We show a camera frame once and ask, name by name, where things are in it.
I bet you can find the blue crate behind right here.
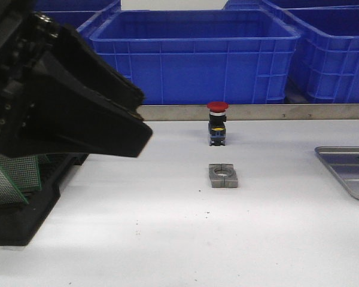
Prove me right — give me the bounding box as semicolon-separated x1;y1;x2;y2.
223;0;359;10

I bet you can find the green circuit board in rack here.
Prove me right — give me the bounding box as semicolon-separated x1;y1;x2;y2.
0;155;42;205

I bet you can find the blue crate behind left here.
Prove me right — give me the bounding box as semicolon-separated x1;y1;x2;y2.
34;0;121;12

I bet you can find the red emergency stop button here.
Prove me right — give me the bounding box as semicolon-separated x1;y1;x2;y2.
207;102;229;146

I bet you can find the blue plastic crate centre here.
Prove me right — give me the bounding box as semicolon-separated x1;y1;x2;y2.
90;10;299;105

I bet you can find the grey metal clamp block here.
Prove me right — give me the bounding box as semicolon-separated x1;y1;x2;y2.
208;163;239;188

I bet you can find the blue plastic crate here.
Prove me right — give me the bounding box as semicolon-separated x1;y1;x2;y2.
283;8;359;103
42;11;109;37
90;10;299;105

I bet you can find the silver metal tray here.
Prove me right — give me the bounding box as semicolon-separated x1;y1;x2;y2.
315;146;359;200

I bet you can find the black slotted board rack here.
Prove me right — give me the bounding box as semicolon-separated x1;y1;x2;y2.
0;153;88;246

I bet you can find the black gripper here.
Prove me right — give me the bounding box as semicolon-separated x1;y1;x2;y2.
0;1;153;157

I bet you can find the blue plastic crate left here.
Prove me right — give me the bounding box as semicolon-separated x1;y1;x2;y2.
42;11;109;37

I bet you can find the blue plastic crate right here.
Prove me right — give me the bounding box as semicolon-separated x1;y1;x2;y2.
283;8;359;103

